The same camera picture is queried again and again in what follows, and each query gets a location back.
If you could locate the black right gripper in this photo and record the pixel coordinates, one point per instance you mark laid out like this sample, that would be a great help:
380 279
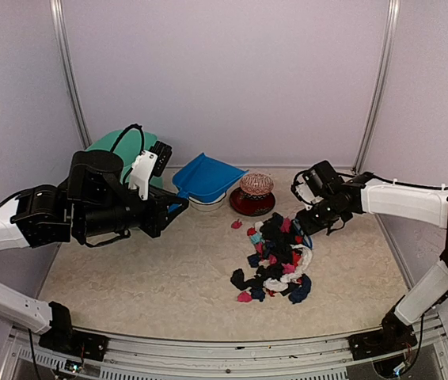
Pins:
309 227

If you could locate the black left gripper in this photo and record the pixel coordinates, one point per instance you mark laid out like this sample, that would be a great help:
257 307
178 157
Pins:
157 220

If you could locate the blue hand brush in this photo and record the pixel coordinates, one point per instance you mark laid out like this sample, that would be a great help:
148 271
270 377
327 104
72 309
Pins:
300 236

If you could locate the blue plastic dustpan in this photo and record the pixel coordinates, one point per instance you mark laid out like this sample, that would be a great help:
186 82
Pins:
206 179

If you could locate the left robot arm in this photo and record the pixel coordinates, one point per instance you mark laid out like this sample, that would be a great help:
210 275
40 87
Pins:
108 192

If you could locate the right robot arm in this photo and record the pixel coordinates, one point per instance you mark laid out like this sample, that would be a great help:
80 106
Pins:
331 199

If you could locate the white scalloped bowl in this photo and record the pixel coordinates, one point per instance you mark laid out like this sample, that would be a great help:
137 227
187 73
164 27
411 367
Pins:
207 207

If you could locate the light blue paper scrap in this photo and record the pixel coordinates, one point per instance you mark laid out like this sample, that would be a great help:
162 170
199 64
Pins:
256 238

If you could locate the pink patterned inverted bowl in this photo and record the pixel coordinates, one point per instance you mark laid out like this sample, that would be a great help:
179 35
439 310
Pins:
256 184

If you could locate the red patterned bowl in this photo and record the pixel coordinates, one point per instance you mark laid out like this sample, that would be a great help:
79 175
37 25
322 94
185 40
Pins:
247 205

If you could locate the teal plastic waste bin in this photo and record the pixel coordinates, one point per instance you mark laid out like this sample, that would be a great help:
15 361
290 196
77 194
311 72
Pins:
128 148

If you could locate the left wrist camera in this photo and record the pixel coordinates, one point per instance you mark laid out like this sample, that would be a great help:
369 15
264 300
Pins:
148 164

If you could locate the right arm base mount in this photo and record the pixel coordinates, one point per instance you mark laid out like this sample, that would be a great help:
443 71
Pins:
392 336

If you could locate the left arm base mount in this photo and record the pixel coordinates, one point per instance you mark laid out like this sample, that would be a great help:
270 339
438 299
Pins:
63 338

